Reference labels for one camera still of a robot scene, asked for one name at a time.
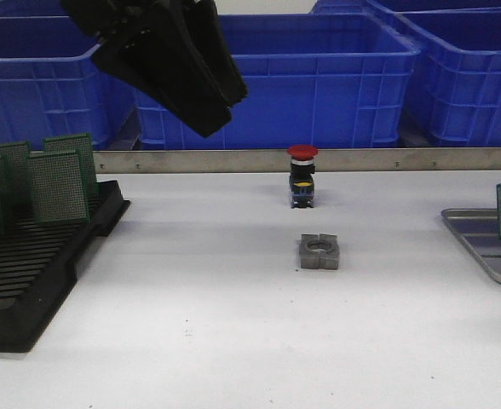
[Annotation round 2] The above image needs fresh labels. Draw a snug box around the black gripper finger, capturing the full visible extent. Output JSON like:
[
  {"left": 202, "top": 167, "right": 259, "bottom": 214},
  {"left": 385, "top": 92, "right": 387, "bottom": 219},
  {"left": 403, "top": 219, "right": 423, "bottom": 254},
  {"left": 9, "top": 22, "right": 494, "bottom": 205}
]
[
  {"left": 91, "top": 1, "right": 232, "bottom": 137},
  {"left": 181, "top": 1, "right": 248, "bottom": 107}
]

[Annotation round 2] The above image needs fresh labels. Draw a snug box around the black slotted board rack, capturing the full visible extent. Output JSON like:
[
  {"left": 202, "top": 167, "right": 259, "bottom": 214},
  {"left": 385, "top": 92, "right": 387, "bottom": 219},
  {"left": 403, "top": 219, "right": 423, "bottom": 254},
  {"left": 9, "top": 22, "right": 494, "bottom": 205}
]
[{"left": 0, "top": 181, "right": 130, "bottom": 353}]

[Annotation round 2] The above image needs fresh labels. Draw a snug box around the centre blue plastic crate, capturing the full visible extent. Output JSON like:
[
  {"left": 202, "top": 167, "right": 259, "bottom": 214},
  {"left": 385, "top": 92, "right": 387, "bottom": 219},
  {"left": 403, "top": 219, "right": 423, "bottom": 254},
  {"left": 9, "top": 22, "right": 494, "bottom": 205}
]
[{"left": 135, "top": 13, "right": 418, "bottom": 151}]

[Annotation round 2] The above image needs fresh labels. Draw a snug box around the right blue plastic crate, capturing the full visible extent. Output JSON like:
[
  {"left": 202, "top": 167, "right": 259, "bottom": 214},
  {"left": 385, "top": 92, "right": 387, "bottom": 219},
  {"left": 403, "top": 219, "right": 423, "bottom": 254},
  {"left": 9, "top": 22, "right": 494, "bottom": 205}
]
[{"left": 394, "top": 11, "right": 501, "bottom": 147}]

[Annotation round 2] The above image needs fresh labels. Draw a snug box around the silver metal tray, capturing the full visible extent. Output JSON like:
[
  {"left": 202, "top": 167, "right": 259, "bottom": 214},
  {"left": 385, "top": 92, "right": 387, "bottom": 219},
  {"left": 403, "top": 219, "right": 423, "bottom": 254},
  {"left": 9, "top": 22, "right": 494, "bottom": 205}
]
[{"left": 441, "top": 209, "right": 501, "bottom": 285}]

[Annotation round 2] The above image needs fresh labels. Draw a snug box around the left blue plastic crate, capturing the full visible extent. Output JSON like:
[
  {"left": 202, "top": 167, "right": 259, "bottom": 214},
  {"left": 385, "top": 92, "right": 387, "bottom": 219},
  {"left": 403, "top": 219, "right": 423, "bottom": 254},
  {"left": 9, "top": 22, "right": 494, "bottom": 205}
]
[{"left": 0, "top": 16, "right": 141, "bottom": 150}]

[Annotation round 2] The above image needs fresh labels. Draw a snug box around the red emergency stop button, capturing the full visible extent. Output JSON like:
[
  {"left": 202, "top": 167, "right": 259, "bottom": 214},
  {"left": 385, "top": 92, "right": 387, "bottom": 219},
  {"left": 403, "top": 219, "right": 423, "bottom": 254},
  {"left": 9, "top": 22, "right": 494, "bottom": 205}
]
[{"left": 287, "top": 145, "right": 318, "bottom": 209}]

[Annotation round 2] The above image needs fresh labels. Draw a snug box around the far right blue crate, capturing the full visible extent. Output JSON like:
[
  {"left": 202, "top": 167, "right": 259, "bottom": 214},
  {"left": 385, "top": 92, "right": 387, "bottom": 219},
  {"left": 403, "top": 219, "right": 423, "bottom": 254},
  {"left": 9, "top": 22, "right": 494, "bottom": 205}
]
[{"left": 310, "top": 0, "right": 501, "bottom": 14}]

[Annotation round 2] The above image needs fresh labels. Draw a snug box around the blue plastic crate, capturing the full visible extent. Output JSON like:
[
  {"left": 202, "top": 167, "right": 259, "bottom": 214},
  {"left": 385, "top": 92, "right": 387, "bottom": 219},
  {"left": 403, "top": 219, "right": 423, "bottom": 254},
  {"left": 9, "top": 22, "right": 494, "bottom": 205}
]
[
  {"left": 394, "top": 11, "right": 501, "bottom": 147},
  {"left": 0, "top": 16, "right": 141, "bottom": 150},
  {"left": 135, "top": 13, "right": 418, "bottom": 151}
]

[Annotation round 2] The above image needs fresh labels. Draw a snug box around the far left blue crate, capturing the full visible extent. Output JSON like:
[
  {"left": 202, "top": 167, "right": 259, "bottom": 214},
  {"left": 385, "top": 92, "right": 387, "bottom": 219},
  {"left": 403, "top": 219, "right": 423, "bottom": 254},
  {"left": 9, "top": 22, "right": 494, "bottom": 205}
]
[{"left": 0, "top": 0, "right": 67, "bottom": 17}]

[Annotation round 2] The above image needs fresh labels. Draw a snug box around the steel shelf rail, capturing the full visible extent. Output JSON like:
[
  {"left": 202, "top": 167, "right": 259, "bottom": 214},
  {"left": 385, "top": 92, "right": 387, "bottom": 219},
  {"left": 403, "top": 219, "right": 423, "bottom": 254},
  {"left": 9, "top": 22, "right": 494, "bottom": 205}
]
[{"left": 94, "top": 147, "right": 501, "bottom": 174}]

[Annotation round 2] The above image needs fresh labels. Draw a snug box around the grey metal clamp block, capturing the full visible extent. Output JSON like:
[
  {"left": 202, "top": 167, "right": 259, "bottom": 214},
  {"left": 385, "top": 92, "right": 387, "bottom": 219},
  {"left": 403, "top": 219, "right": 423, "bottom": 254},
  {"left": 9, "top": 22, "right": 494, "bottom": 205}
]
[{"left": 298, "top": 233, "right": 340, "bottom": 270}]

